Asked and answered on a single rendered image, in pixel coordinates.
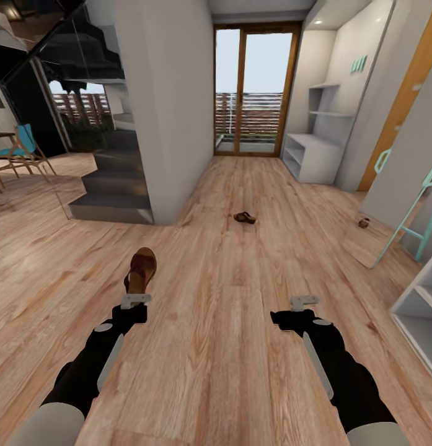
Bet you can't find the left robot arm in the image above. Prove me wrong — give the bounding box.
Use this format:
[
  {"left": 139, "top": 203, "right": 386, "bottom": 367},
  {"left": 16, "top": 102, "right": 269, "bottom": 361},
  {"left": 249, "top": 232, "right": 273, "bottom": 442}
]
[{"left": 11, "top": 294, "right": 152, "bottom": 446}]

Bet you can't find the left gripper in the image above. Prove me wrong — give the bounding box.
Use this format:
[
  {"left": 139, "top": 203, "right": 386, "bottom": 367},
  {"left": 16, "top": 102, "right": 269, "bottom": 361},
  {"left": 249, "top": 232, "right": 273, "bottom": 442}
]
[{"left": 112, "top": 304, "right": 148, "bottom": 330}]

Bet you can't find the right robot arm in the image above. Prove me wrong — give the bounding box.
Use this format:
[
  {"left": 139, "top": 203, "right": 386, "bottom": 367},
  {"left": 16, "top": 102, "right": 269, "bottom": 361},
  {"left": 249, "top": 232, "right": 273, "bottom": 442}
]
[{"left": 270, "top": 295, "right": 412, "bottom": 446}]

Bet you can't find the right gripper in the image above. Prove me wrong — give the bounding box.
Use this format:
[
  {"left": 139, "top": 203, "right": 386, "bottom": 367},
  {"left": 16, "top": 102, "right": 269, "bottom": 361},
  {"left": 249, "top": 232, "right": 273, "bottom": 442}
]
[{"left": 270, "top": 309, "right": 315, "bottom": 334}]

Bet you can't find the sandal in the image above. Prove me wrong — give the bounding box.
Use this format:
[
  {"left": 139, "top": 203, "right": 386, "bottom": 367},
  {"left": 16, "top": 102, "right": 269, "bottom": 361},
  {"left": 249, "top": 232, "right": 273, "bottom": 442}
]
[
  {"left": 123, "top": 247, "right": 157, "bottom": 294},
  {"left": 234, "top": 212, "right": 256, "bottom": 225}
]

